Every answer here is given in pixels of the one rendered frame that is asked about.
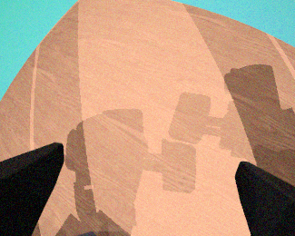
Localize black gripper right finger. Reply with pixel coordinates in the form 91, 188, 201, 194
234, 162, 295, 236

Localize dark grey open box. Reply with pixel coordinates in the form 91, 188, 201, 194
77, 231, 96, 236

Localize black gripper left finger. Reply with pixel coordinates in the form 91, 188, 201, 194
0, 143, 65, 236

